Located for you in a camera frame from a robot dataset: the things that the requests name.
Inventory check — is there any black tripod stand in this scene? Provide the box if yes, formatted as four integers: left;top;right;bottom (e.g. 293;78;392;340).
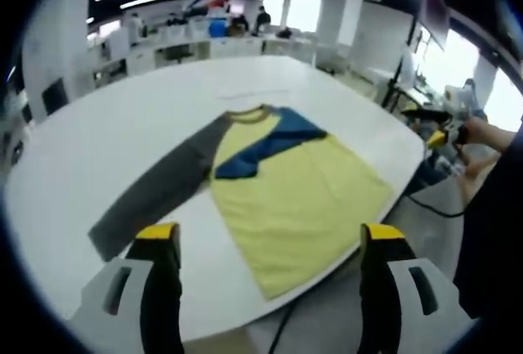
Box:
382;30;424;106

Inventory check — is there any blue container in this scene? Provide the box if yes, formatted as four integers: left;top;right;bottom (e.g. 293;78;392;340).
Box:
208;18;227;38

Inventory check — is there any black cabinet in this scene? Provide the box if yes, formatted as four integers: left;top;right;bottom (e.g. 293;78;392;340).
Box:
42;78;68;116

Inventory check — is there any red blue wall graphic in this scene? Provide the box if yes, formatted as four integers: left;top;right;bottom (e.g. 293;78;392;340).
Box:
183;0;230;12

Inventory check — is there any black cable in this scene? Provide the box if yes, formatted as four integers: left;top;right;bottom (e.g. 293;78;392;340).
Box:
408;192;467;219
267;303;296;354

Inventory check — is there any dark hanging screen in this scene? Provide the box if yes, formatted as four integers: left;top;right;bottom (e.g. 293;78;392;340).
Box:
422;0;450;51

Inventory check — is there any person's dark clothing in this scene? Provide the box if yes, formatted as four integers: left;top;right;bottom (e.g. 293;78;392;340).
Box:
457;124;523;320

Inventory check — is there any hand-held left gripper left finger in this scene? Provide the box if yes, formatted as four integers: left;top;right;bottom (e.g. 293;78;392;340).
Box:
69;222;183;354

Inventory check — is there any white square pillar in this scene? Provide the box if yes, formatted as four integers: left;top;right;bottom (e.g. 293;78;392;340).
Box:
22;0;93;116
316;0;364;72

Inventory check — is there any yellow blue grey garment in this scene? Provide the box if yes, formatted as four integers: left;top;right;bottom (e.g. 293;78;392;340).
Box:
87;103;394;301

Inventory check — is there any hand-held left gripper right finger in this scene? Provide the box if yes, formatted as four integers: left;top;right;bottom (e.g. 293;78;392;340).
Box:
355;222;471;354

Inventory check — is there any black office chair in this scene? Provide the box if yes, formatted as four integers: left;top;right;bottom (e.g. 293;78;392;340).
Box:
165;45;193;65

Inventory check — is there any white desk row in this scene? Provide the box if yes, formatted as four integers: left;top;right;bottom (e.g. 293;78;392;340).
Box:
92;29;318;79

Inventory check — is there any person's right hand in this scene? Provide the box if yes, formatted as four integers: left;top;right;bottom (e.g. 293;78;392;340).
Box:
460;118;494;154

